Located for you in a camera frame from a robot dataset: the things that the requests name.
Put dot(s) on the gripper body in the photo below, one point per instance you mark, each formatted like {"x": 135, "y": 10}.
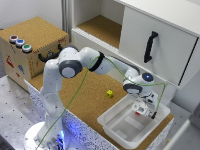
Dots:
{"x": 144, "y": 105}

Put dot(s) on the pink block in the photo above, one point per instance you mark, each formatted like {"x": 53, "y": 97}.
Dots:
{"x": 137, "y": 113}

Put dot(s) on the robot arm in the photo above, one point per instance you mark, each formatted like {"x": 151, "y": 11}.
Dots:
{"x": 53, "y": 86}

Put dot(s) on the white plastic box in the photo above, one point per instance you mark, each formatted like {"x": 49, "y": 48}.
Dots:
{"x": 133, "y": 128}

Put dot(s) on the yellow block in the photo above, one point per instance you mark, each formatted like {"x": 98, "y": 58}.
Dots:
{"x": 109, "y": 93}

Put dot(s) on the wooden drawer box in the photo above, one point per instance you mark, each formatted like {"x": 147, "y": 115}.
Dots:
{"x": 30, "y": 43}

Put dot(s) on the white sliding door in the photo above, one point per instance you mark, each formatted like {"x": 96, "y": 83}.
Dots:
{"x": 156, "y": 46}

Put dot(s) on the white cabinet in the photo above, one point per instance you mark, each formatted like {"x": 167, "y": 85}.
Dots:
{"x": 100, "y": 16}

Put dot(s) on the green button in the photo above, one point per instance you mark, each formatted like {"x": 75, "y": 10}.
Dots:
{"x": 26, "y": 48}

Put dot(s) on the blue button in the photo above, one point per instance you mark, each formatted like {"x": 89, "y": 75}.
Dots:
{"x": 20, "y": 42}

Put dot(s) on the red button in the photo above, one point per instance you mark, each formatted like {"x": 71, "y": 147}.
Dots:
{"x": 13, "y": 39}

